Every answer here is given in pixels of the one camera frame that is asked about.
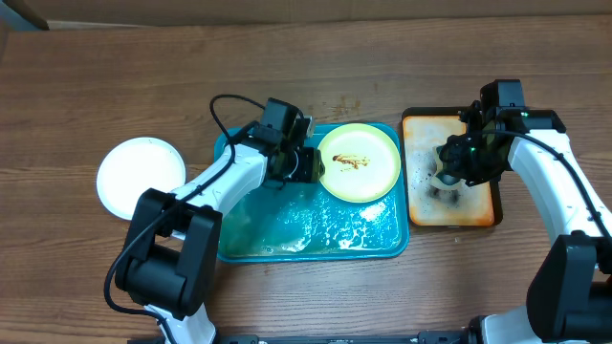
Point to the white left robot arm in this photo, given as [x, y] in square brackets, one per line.
[168, 260]

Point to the black soapy water tray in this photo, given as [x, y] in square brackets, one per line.
[423, 129]

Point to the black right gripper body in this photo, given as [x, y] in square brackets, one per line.
[474, 164]

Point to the yellow plate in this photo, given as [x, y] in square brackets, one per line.
[361, 163]

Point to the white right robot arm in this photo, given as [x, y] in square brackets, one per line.
[564, 304]

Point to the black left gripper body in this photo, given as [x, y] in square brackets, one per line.
[298, 165]

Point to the green yellow sponge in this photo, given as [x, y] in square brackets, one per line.
[440, 179]

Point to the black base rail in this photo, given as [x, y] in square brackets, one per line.
[425, 337]

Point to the teal plastic tray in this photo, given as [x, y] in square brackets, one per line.
[304, 222]

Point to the white plate with sauce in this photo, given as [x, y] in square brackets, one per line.
[133, 167]

